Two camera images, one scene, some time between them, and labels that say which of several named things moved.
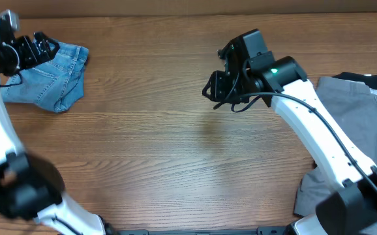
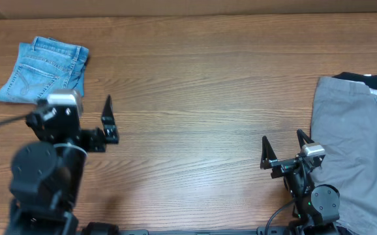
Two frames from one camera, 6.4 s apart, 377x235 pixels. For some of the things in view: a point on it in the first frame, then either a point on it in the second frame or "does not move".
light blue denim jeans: x=55 y=85 does not move
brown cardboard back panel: x=49 y=9 does not move
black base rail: x=261 y=230 does not move
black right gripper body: x=227 y=87 to x=298 y=183
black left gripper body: x=21 y=55 to x=93 y=142
